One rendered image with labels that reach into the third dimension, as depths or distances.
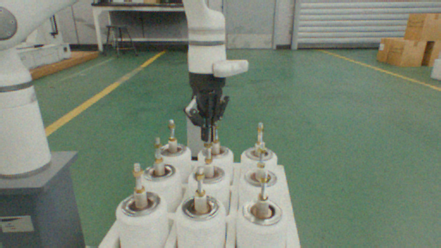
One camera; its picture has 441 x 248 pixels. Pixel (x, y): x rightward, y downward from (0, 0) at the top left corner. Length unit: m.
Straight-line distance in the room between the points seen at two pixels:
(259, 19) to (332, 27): 1.33
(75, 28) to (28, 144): 5.42
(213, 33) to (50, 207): 0.48
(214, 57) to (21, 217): 0.49
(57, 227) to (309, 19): 5.31
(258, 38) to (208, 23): 4.99
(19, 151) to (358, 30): 5.74
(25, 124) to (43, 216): 0.19
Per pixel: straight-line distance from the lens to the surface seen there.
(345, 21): 5.88
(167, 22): 5.52
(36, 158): 0.67
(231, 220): 0.65
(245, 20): 5.47
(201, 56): 0.54
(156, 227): 0.58
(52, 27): 4.01
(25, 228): 0.72
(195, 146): 0.92
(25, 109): 0.64
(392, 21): 6.26
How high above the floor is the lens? 0.60
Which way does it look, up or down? 21 degrees down
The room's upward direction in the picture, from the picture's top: straight up
